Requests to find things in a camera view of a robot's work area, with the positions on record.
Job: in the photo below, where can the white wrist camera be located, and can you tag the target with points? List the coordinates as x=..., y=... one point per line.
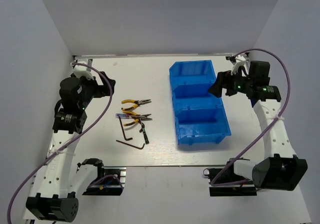
x=81, y=70
x=237, y=62

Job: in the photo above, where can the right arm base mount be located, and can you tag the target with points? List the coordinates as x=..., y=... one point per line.
x=228, y=184

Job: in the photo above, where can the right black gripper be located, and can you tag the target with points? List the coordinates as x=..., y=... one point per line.
x=226, y=78

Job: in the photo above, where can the green black small screwdriver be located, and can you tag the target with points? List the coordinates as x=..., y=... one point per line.
x=144, y=133

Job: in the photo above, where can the blue plastic bin far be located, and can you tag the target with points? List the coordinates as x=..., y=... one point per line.
x=192, y=79

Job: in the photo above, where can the yellow pliers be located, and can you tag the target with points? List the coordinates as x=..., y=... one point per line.
x=136, y=103
x=144, y=117

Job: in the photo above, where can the brown hex key short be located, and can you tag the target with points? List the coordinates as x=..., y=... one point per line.
x=123, y=131

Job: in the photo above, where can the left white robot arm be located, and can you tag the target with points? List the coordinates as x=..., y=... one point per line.
x=57, y=196

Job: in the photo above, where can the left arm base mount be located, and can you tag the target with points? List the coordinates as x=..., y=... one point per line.
x=107, y=181

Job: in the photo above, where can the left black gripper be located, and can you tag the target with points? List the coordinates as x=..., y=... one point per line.
x=102, y=90

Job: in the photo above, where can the brown hex key long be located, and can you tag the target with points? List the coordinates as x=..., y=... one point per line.
x=130, y=145

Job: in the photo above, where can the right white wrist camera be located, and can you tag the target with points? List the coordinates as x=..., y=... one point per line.
x=237, y=62

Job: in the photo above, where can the blue plastic bin near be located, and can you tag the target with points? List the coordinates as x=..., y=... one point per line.
x=200, y=120

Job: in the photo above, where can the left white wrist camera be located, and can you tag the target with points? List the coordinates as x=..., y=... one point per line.
x=81, y=70

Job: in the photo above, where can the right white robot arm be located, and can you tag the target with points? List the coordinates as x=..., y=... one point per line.
x=281, y=169

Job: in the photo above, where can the blue plastic bin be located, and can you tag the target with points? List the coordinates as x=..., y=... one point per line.
x=192, y=79
x=200, y=120

